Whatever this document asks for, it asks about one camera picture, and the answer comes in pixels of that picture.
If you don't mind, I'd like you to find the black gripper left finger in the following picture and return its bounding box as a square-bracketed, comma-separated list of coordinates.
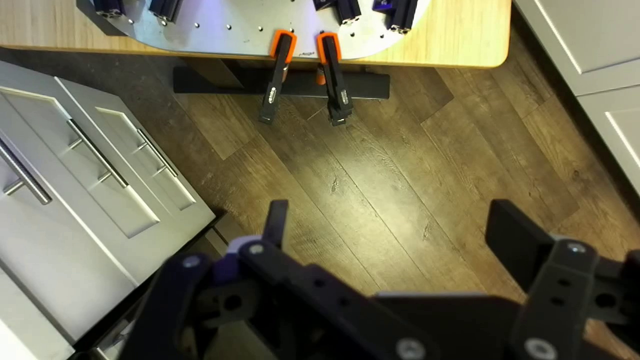
[121, 198, 441, 360]

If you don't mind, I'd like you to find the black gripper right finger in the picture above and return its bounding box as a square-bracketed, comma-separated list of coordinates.
[483, 198, 640, 360]

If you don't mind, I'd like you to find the orange black clamp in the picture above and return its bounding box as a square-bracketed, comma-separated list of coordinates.
[257, 27, 299, 126]
[313, 29, 353, 128]

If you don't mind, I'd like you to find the black table foot bar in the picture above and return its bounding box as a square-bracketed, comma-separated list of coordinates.
[173, 64, 392, 102]

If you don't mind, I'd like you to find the white drawer base cabinet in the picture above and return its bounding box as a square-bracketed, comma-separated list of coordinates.
[0, 58, 218, 360]

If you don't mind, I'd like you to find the white sink base cabinet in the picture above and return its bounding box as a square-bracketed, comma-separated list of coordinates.
[516, 0, 640, 195]

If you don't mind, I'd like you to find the black purple mounting block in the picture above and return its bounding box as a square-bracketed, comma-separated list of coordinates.
[90, 0, 126, 20]
[147, 0, 183, 27]
[372, 0, 419, 35]
[312, 0, 362, 26]

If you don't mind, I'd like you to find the silver drawer bar handle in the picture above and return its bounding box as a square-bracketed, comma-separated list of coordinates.
[67, 117, 130, 190]
[0, 138, 53, 206]

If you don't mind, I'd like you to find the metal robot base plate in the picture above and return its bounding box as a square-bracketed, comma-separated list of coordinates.
[128, 0, 432, 59]

